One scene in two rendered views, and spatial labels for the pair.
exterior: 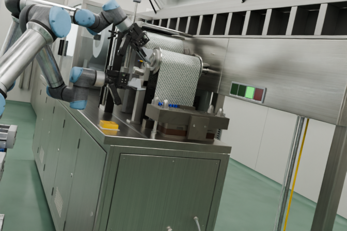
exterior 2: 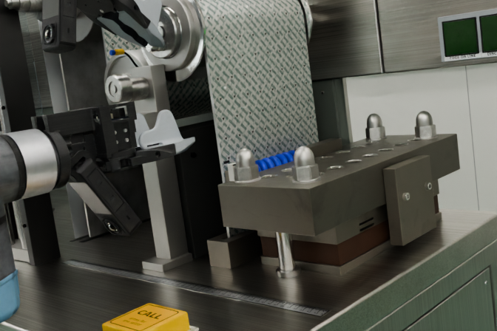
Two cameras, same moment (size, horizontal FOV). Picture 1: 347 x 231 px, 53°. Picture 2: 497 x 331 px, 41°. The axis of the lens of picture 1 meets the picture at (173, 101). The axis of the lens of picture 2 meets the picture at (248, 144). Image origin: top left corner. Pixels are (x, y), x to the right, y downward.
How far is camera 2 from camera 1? 95 cm
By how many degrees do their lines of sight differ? 19
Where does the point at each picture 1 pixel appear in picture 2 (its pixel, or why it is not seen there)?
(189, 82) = (291, 69)
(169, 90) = (251, 115)
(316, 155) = not seen: hidden behind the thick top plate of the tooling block
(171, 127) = (347, 231)
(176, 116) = (353, 188)
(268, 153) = not seen: hidden behind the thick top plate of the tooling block
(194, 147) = (439, 264)
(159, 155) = not seen: outside the picture
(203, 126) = (422, 186)
